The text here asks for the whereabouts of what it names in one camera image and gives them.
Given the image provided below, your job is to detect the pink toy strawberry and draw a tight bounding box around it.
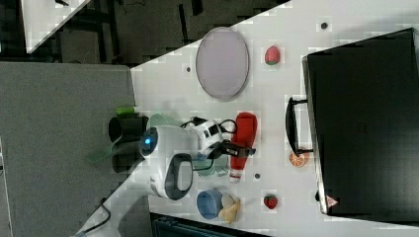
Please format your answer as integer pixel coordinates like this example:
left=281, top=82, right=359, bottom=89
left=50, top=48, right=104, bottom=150
left=265, top=45, right=281, bottom=65

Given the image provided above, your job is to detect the black cylinder mount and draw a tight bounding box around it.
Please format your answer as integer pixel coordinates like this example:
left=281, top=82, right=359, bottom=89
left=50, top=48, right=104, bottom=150
left=108, top=117, right=148, bottom=143

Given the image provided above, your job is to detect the green marker pen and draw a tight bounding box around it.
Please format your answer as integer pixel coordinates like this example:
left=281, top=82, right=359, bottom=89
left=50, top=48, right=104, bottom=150
left=116, top=107, right=135, bottom=116

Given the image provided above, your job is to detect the red toy strawberry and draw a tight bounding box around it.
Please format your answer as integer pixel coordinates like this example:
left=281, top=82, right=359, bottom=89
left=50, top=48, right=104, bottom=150
left=264, top=195, right=278, bottom=209

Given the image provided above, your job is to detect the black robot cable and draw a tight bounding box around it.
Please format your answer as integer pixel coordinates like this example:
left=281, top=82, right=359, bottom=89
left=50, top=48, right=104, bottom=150
left=73, top=117, right=239, bottom=237

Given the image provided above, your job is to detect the blue bowl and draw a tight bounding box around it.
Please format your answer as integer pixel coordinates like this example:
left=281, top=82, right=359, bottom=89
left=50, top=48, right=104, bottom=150
left=197, top=190, right=222, bottom=220

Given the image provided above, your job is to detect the white side table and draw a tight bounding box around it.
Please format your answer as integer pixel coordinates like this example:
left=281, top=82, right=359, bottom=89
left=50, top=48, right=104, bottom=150
left=20, top=0, right=92, bottom=53

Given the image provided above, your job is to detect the green metal mug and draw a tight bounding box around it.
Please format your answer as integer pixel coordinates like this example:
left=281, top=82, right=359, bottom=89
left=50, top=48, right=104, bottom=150
left=193, top=155, right=229, bottom=177

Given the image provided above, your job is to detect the beige toy bread piece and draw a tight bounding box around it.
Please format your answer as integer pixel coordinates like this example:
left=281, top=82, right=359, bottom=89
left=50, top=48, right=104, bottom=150
left=218, top=194, right=241, bottom=224

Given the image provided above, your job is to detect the red ketchup bottle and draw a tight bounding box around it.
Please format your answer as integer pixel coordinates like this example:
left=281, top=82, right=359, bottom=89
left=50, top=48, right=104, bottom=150
left=229, top=112, right=258, bottom=184

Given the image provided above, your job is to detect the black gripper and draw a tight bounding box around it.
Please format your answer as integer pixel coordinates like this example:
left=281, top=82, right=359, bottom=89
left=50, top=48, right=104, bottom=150
left=208, top=140, right=256, bottom=160

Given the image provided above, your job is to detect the green perforated colander basket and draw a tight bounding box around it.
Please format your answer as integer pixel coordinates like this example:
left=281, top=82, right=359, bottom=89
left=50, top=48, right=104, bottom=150
left=146, top=114, right=182, bottom=129

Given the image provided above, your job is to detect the black toaster oven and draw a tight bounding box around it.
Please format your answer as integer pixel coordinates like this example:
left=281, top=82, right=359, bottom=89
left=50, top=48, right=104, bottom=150
left=302, top=28, right=418, bottom=226

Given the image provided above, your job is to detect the orange slice toy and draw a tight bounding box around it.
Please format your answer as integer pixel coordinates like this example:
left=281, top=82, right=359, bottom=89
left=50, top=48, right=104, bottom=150
left=289, top=152, right=309, bottom=167

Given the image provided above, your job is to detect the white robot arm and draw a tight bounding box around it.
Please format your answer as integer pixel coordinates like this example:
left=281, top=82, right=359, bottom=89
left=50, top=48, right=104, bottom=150
left=72, top=118, right=256, bottom=237

